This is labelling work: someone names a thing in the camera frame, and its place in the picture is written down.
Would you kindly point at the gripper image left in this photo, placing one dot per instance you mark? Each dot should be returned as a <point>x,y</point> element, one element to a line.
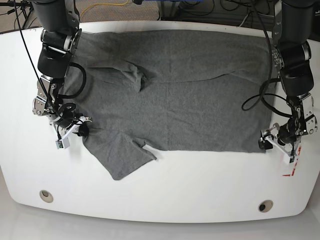
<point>78,127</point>

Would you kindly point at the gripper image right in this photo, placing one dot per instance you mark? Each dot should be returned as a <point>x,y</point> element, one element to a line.
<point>279,137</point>

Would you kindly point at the grey T-shirt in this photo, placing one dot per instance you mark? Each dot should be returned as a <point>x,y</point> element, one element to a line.
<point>173,90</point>

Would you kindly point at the black robot arm image left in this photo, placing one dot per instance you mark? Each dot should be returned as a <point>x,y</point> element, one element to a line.
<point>60,20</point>

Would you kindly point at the red tape rectangle marking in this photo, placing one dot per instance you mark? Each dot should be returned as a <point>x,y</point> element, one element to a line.
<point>293,164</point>

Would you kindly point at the black tripod stand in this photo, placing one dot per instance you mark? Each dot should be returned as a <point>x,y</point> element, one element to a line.
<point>21,10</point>

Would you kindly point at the wrist camera board image left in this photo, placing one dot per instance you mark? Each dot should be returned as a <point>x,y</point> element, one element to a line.
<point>63,143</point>

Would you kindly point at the right table cable grommet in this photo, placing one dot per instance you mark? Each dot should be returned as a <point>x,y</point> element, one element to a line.
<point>265,206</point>

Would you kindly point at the table cable grommet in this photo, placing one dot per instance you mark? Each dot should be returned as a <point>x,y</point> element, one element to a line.
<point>46,196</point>
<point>265,206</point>

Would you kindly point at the left table cable grommet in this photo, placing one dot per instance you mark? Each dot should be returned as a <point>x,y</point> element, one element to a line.
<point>46,196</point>

